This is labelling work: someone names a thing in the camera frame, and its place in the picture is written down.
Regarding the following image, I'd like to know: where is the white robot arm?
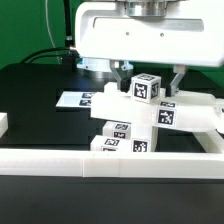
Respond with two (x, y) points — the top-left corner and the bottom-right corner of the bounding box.
(75, 0), (224, 96)

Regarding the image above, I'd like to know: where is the white thin cable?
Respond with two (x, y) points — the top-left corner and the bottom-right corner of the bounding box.
(45, 0), (63, 65)

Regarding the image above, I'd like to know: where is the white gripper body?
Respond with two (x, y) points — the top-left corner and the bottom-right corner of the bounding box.
(75, 0), (224, 67)

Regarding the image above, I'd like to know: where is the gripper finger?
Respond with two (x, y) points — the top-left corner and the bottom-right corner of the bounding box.
(166, 65), (188, 97)
(110, 60), (133, 93)

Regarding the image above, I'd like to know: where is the black cable bundle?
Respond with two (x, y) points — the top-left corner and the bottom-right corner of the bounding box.
(20, 0), (81, 65)

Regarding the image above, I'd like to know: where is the white chair back part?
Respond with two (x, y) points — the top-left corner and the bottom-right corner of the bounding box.
(91, 82), (224, 134)

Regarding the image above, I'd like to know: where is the white U-shaped obstacle frame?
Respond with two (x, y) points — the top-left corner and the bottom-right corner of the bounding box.
(0, 112), (224, 179)

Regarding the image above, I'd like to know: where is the white chair seat part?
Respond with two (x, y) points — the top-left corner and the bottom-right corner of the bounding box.
(131, 124), (158, 153)

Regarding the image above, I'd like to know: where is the white tag sheet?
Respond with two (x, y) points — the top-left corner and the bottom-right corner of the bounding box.
(56, 91), (94, 108)

